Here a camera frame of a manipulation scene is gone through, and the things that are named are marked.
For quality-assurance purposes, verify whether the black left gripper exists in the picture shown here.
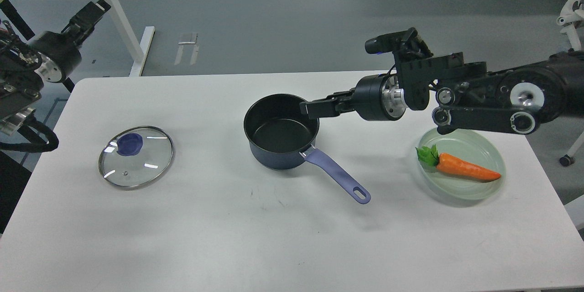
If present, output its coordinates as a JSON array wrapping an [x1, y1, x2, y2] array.
[[27, 0, 111, 83]]

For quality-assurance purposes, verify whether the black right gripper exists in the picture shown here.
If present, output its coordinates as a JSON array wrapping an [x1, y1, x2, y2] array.
[[300, 74, 407, 121]]

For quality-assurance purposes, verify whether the blue saucepan with handle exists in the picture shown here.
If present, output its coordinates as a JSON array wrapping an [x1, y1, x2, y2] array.
[[243, 93, 371, 204]]

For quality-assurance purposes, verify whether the glass lid with blue knob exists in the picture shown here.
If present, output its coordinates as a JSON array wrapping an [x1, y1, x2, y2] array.
[[97, 125, 175, 190]]

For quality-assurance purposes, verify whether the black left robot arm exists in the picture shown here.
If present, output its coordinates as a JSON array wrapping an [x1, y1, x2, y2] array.
[[0, 0, 111, 231]]

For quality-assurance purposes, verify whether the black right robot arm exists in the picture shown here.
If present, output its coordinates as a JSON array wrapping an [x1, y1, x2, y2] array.
[[300, 50, 583, 135]]

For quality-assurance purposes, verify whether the black metal rack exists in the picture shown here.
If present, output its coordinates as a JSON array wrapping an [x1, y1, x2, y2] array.
[[1, 0, 75, 92]]

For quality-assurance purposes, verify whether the orange toy carrot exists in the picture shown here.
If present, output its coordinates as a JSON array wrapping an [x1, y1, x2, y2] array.
[[415, 145, 502, 183]]

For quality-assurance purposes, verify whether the pale green plate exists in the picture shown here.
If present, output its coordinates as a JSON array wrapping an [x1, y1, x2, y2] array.
[[415, 129, 506, 201]]

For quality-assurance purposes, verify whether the white office chair base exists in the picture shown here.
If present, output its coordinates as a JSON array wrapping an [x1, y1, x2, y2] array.
[[556, 0, 584, 167]]

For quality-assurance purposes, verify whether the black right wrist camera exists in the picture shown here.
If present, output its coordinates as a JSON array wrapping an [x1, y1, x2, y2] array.
[[365, 27, 433, 61]]

